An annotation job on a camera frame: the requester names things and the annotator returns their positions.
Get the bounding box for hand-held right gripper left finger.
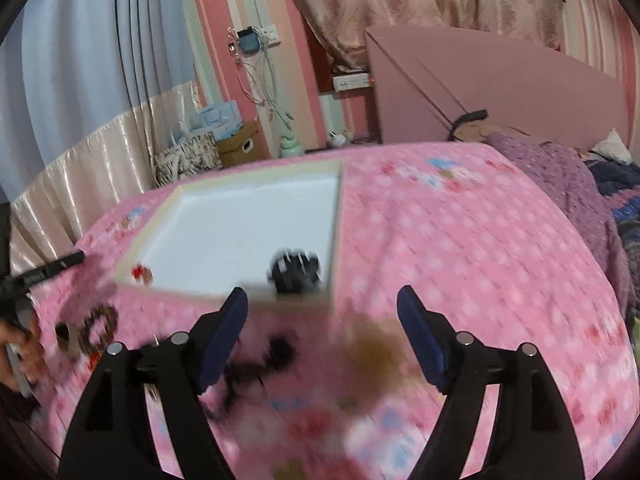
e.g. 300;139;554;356
59;287;249;480

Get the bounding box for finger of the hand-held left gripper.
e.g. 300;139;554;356
0;251;86;297

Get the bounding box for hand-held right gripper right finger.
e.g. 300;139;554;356
396;285;585;480

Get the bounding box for black cord pendant necklace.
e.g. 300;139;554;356
207;332;301;421

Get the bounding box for brown wooden bead bracelet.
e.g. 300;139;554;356
77;304;120;356

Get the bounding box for white tray box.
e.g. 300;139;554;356
112;158;346;311

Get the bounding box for person's left hand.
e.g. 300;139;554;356
0;317;43;396

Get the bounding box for pink printed bed sheet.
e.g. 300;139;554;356
20;141;633;480

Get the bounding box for cream satin curtain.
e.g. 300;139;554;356
9;80;206;261

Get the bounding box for zebra print bag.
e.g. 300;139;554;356
152;131;223;188

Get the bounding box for brown cardboard box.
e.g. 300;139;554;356
216;121;261;167

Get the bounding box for purple dotted blanket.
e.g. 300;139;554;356
482;130;631;306

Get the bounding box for pale blue curtain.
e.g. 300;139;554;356
0;0;201;201

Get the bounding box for blue gift bag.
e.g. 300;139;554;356
170;100;243;143

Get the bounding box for dark blue quilt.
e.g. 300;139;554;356
585;157;640;321

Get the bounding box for pink headboard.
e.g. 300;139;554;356
365;25;632;153

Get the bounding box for white power strip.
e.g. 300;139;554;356
332;73;371;92

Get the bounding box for white pillow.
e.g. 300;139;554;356
590;129;633;163

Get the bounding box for blue charger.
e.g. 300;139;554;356
237;27;261;56

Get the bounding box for black curved handle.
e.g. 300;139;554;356
446;109;488;142

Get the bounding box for hanging white cables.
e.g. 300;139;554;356
227;25;293;131

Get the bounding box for white wall socket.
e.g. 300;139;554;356
250;25;281;46

